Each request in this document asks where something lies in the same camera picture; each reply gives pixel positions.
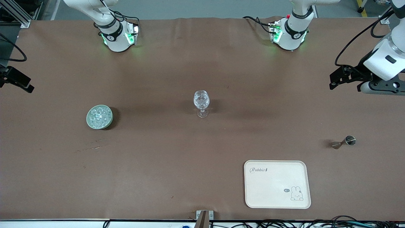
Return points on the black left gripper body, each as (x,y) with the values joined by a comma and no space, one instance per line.
(360,71)

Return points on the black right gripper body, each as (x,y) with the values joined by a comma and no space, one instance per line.
(12,77)

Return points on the steel double jigger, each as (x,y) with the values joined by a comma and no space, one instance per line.
(350,140)

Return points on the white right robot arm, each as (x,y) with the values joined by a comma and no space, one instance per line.
(117,41)

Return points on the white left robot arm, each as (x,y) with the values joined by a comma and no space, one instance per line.
(292,38)

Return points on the clear ice cube heap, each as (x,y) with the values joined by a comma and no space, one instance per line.
(99,116)

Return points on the clear wine glass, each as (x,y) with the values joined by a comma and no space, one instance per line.
(201,99)

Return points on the green ceramic bowl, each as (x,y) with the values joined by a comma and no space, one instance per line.
(90,125)

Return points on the cream rabbit print tray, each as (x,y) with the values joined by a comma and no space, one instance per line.
(272,186)

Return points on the brown table cover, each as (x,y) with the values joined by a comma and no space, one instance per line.
(158,158)

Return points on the aluminium frame post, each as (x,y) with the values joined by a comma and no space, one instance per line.
(19,15)
(386,19)

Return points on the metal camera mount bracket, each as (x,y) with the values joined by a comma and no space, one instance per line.
(205,218)

